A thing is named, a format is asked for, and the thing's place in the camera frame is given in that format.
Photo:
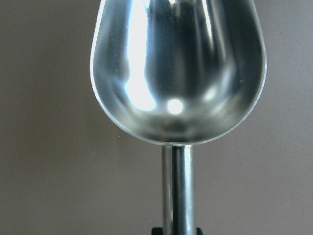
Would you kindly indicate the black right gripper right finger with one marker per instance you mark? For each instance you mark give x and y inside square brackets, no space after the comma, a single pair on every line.
[199,231]

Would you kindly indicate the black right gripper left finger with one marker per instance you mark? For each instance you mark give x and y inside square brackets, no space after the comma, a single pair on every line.
[157,231]

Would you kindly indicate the stainless steel ice scoop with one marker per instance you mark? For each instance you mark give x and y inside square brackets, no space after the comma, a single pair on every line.
[177,73]

